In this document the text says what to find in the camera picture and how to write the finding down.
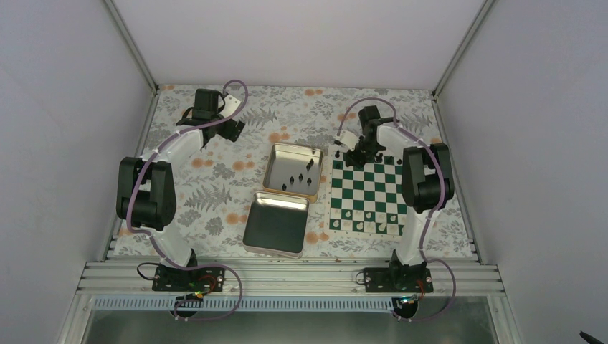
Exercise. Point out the gold metal tin box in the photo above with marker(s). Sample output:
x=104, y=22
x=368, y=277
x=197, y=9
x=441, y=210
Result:
x=294, y=170

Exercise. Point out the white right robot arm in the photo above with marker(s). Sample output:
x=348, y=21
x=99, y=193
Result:
x=427, y=181

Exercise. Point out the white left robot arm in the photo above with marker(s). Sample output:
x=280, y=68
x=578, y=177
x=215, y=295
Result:
x=146, y=195

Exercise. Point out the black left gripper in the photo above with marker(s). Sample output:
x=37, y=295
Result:
x=226, y=133

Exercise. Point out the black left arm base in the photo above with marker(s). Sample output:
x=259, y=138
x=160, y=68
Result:
x=209, y=279

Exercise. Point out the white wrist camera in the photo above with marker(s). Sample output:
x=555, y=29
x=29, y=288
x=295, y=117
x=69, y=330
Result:
x=346, y=139
x=230, y=105

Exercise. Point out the floral patterned table mat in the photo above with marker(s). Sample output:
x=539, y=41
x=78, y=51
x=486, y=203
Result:
x=215, y=187

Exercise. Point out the front aluminium rail base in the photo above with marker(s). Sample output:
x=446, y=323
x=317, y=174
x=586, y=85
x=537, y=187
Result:
x=308, y=277

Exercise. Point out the green white chess board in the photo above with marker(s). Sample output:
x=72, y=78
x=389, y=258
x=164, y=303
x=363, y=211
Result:
x=366, y=200

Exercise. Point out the metal tin lid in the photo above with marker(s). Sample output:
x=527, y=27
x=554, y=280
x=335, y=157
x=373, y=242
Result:
x=276, y=225

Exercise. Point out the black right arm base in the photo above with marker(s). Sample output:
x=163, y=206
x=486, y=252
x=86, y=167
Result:
x=406, y=279

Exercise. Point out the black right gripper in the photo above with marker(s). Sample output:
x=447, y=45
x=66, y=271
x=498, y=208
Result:
x=351, y=160

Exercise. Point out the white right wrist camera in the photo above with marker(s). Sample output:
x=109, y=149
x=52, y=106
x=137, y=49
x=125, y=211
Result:
x=346, y=139

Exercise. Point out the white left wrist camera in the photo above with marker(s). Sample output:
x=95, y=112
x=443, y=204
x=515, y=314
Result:
x=230, y=105

